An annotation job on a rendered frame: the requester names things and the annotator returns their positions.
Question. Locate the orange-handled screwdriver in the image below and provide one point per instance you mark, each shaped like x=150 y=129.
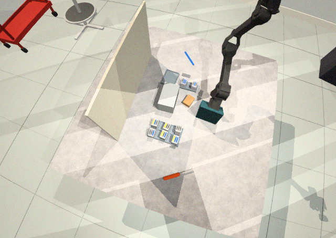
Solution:
x=174 y=175

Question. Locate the large beige flat panel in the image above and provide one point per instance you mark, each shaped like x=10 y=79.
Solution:
x=113 y=98

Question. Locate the orange box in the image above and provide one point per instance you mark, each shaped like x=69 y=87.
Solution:
x=188 y=100

